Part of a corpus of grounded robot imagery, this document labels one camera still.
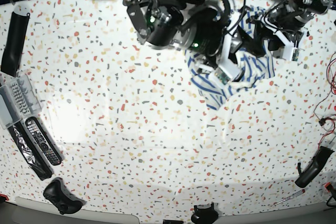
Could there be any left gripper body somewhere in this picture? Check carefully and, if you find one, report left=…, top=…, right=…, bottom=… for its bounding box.
left=254, top=0, right=314, bottom=60

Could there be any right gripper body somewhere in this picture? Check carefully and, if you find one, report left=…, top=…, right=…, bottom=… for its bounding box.
left=181, top=7, right=244, bottom=77

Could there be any blue white striped t-shirt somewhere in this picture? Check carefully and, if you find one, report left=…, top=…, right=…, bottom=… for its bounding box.
left=185, top=0, right=275, bottom=110

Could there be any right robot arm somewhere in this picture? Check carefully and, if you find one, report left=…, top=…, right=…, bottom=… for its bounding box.
left=123, top=0, right=265, bottom=81

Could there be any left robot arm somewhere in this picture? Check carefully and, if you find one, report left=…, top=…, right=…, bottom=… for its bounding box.
left=250, top=0, right=332, bottom=61

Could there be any black handheld grip device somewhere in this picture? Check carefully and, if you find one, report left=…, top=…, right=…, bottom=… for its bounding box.
left=295, top=146, right=334, bottom=188

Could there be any small tester screwdriver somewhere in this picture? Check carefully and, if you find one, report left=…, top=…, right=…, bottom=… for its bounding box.
left=273, top=189, right=306, bottom=206

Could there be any red black connector block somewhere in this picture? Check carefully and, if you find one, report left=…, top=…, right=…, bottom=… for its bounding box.
left=325, top=183, right=334, bottom=191

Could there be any black tv remote control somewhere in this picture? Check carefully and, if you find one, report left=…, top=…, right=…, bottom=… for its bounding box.
left=25, top=116, right=62, bottom=166

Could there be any black cylindrical sleeve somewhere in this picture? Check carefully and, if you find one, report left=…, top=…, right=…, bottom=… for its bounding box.
left=1, top=12, right=30, bottom=77

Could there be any clear plastic bit case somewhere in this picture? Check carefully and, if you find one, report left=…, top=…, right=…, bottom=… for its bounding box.
left=1, top=74, right=41, bottom=129

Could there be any black foil wrapped bar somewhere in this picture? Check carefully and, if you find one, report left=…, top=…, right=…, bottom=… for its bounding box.
left=8, top=122, right=53, bottom=180

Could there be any black game controller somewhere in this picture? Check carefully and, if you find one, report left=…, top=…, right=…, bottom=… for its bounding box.
left=43, top=178, right=83, bottom=215

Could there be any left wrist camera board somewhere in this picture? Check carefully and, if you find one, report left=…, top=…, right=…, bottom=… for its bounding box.
left=290, top=47, right=300, bottom=61

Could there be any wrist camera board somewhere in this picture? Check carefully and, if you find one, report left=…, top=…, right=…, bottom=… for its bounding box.
left=290, top=47, right=300, bottom=61
left=209, top=67, right=231, bottom=89

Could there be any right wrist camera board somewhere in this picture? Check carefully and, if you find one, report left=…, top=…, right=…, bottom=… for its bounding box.
left=209, top=67, right=231, bottom=89

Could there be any red black wire bundle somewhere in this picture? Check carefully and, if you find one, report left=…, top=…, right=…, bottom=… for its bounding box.
left=313, top=52, right=336, bottom=146

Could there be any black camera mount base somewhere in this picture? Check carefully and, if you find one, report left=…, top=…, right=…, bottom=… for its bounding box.
left=191, top=203, right=219, bottom=224

